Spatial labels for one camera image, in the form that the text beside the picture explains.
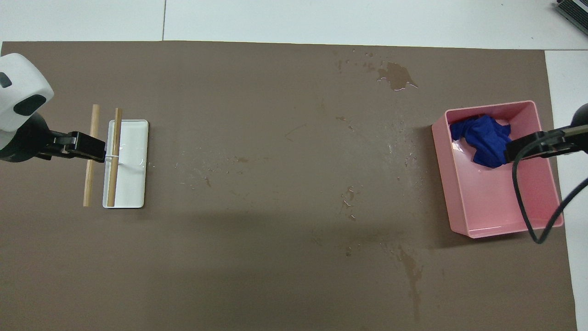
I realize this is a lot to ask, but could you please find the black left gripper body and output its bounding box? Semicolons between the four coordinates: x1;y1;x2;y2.
0;113;52;162

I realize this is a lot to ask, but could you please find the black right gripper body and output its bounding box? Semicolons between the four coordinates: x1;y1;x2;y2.
570;103;588;154

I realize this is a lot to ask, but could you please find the blue cloth towel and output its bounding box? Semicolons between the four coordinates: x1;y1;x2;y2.
449;115;513;169

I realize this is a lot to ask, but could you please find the white towel rack base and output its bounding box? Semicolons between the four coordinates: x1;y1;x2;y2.
102;120;149;209

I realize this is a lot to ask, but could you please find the water puddle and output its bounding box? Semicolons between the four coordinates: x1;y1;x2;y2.
377;61;418;91

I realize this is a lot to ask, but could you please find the wooden rack rod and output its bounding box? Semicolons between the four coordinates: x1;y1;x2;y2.
107;108;123;207
83;104;100;207

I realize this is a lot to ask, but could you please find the pink plastic bin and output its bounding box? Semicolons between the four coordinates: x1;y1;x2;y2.
432;100;564;239

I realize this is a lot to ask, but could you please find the grey laptop corner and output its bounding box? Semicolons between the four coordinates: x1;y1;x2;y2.
554;0;588;23

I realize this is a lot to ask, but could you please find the brown table mat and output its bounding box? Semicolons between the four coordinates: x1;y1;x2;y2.
0;40;578;331

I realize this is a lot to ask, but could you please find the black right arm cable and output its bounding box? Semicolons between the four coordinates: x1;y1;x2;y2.
512;124;588;244

